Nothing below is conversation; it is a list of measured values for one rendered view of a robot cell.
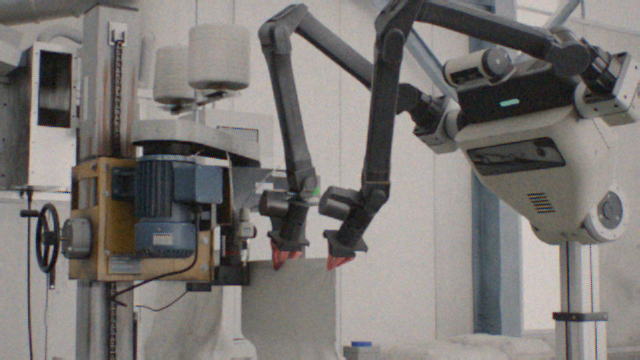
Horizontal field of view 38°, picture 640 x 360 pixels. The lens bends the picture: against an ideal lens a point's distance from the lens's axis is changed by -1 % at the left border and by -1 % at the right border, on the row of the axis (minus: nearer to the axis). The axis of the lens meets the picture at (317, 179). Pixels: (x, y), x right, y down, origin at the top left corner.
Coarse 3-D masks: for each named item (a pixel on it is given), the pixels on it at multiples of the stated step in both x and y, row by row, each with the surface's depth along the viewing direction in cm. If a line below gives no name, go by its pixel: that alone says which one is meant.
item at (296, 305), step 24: (264, 264) 250; (288, 264) 239; (312, 264) 229; (240, 288) 262; (264, 288) 249; (288, 288) 238; (312, 288) 228; (336, 288) 219; (240, 312) 261; (264, 312) 249; (288, 312) 238; (312, 312) 228; (336, 312) 219; (264, 336) 248; (288, 336) 237; (312, 336) 227; (336, 336) 218
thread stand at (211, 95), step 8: (200, 96) 242; (208, 96) 242; (216, 96) 240; (224, 96) 237; (232, 96) 242; (240, 96) 242; (176, 104) 258; (184, 104) 261; (192, 104) 250; (200, 104) 248; (168, 112) 267; (176, 112) 262; (184, 112) 267; (192, 112) 267
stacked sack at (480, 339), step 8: (456, 336) 591; (464, 336) 588; (472, 336) 587; (480, 336) 586; (488, 336) 587; (496, 336) 587; (504, 336) 586; (464, 344) 575; (472, 344) 569; (480, 344) 564; (488, 344) 560; (496, 344) 557; (504, 344) 551; (512, 344) 551; (520, 344) 553; (528, 344) 557; (536, 344) 561; (544, 344) 564; (504, 352) 547; (512, 352) 546; (520, 352) 549; (528, 352) 552; (536, 352) 554; (544, 352) 558; (552, 352) 562
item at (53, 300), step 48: (0, 96) 489; (144, 96) 531; (0, 144) 487; (0, 192) 483; (48, 192) 499; (0, 240) 484; (0, 288) 482; (48, 288) 495; (0, 336) 480; (48, 336) 493
